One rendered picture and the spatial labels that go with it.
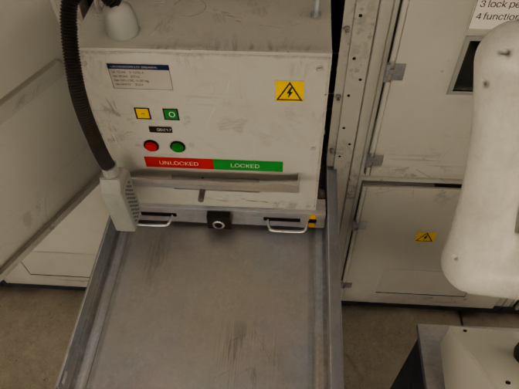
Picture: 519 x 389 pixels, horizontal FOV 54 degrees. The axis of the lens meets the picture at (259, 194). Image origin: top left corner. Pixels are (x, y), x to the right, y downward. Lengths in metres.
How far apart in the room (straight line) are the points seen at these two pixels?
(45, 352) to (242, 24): 1.64
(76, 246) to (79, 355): 0.81
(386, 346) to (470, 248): 1.18
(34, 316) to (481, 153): 1.91
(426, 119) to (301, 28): 0.47
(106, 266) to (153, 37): 0.60
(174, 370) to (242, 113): 0.58
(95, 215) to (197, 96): 0.86
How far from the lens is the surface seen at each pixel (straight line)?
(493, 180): 0.95
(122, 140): 1.17
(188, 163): 1.18
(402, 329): 2.19
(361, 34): 1.19
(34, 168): 1.37
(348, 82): 1.27
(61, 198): 1.48
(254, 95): 1.01
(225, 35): 1.00
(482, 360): 1.12
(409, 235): 1.74
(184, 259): 1.31
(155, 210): 1.33
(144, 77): 1.03
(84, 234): 1.91
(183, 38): 1.01
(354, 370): 2.09
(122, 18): 1.01
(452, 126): 1.38
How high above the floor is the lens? 1.95
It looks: 51 degrees down
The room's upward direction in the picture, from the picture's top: 2 degrees counter-clockwise
